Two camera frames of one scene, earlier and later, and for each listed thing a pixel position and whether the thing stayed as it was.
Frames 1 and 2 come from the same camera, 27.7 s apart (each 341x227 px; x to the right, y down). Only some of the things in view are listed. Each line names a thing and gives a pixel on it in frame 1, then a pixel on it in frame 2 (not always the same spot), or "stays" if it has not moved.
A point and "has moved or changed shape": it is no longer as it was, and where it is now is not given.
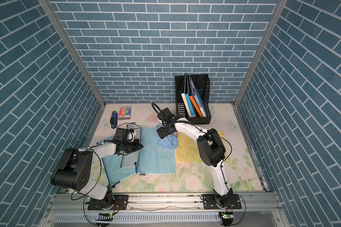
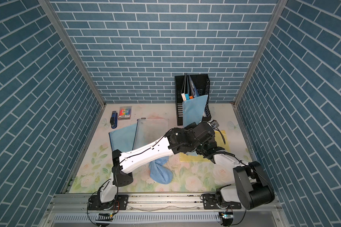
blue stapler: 113,119 stays
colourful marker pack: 125,113 stays
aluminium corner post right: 268,32 stays
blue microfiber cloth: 170,142 has moved or changed shape
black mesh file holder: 202,81 stays
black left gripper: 136,147 -> 188,127
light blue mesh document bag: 154,159 -> 192,112
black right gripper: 162,133 -> 199,152
